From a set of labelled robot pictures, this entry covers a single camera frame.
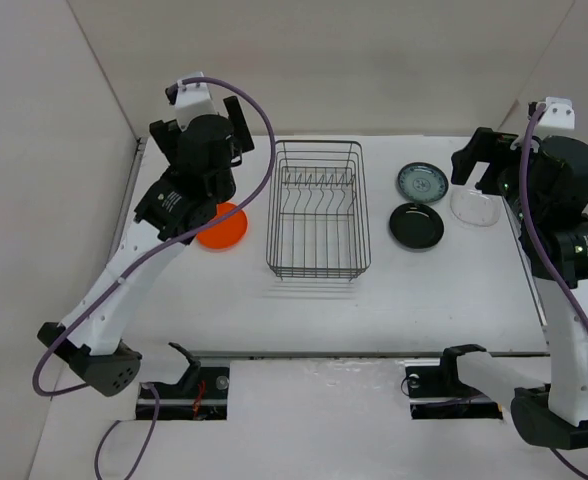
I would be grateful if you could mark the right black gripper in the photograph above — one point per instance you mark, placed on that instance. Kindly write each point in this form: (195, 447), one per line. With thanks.
(480, 148)

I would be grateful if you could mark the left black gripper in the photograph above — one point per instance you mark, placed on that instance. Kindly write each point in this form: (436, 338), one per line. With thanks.
(166, 133)

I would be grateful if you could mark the clear glass plate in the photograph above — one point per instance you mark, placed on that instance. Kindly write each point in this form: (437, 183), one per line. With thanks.
(473, 208)

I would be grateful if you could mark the blue patterned ceramic plate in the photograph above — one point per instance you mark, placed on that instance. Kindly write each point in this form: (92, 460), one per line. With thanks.
(422, 183)

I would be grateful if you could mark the black glossy plate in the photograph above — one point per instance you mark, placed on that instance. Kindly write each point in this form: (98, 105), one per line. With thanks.
(416, 226)

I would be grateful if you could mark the orange plastic plate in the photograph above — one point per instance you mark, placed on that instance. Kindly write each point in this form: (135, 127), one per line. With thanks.
(225, 234)

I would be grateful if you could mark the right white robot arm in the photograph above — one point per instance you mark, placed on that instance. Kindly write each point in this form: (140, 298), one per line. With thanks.
(552, 415)

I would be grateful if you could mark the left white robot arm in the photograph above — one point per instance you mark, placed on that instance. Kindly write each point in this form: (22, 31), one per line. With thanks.
(171, 213)

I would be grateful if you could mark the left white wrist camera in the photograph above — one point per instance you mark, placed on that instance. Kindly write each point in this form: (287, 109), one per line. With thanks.
(189, 101)

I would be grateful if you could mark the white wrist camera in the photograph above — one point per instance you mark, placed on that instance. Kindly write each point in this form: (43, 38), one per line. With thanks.
(189, 101)
(558, 117)

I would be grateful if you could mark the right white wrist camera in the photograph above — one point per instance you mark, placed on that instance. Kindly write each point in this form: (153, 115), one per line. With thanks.
(558, 117)

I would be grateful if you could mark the grey wire dish rack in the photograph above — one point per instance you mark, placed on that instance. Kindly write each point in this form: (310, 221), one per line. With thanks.
(318, 216)

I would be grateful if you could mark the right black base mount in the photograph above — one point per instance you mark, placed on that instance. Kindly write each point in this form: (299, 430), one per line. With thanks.
(432, 397)

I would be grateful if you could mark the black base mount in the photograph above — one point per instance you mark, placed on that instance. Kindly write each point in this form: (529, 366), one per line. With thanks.
(432, 397)
(203, 399)

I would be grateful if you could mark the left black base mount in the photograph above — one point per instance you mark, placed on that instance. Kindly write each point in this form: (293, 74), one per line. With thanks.
(203, 399)

